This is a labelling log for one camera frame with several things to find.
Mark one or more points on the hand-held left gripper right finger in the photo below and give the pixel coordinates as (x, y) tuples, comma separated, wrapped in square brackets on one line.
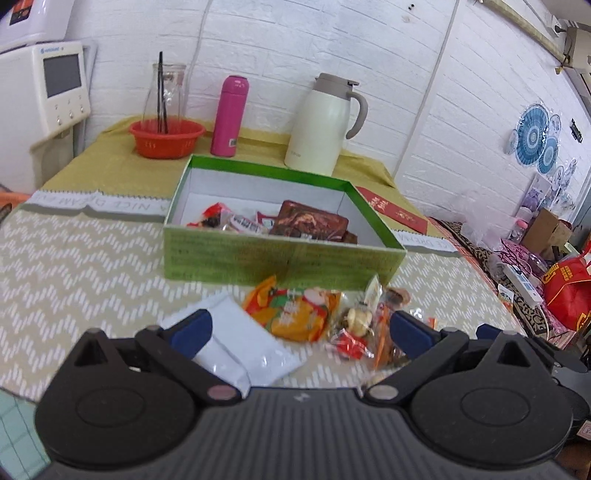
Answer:
[(408, 332)]

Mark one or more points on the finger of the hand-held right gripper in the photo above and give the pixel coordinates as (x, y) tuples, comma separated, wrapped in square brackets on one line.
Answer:
[(485, 331)]

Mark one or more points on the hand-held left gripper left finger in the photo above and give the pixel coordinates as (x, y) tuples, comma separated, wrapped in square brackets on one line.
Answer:
[(194, 330)]

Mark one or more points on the clear assorted snack packet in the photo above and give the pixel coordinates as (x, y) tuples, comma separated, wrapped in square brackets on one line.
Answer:
[(364, 314)]

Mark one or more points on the small red candy wrapper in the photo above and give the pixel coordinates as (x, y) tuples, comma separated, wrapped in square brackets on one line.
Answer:
[(351, 345)]

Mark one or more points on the plain white packet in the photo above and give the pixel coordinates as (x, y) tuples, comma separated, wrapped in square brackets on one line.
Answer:
[(258, 350)]

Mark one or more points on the orange snack packet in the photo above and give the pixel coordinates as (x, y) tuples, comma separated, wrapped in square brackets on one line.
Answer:
[(295, 314)]

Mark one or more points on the green cardboard box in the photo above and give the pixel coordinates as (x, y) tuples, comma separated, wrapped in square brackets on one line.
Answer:
[(277, 263)]

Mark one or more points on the red candy packet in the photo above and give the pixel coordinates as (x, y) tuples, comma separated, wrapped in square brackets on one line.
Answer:
[(214, 217)]

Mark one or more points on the dark red snack bag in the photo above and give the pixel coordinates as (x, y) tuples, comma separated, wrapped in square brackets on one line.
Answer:
[(309, 221)]

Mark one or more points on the white power strip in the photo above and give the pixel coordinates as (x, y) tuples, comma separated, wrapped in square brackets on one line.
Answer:
[(521, 284)]

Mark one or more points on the leopard patterned cloth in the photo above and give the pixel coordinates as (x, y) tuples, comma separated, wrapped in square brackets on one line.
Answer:
[(475, 258)]

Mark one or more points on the red gift bag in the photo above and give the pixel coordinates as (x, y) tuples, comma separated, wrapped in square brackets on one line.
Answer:
[(568, 290)]

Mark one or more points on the brown cardboard box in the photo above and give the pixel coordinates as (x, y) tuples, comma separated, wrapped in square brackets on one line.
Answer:
[(542, 230)]

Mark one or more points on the red envelope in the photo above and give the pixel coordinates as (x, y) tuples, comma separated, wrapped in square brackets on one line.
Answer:
[(392, 210)]

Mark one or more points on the patterned tablecloth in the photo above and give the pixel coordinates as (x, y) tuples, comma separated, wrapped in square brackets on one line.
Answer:
[(92, 258)]

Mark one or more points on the yellow cloth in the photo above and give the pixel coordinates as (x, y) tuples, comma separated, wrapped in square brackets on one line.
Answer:
[(115, 170)]

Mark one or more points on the red plastic basket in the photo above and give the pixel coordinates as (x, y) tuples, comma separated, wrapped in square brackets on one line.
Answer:
[(166, 141)]

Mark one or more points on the pink thermos bottle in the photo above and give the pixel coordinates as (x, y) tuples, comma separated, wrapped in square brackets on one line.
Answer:
[(228, 120)]

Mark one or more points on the cream thermal jug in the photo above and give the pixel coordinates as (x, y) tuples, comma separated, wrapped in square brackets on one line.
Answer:
[(318, 129)]

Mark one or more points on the glass carafe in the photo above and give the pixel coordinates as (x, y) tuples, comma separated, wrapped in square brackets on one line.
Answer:
[(175, 92)]

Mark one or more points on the white appliance with screen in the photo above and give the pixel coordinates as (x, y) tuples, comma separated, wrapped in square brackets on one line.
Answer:
[(27, 115)]

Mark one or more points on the white water purifier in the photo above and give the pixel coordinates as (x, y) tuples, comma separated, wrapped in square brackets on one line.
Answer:
[(27, 18)]

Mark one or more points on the blue round wall decoration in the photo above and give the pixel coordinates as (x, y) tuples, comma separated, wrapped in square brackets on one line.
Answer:
[(533, 134)]

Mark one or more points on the white wall conduit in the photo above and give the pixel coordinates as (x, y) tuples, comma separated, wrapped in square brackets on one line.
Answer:
[(429, 83)]

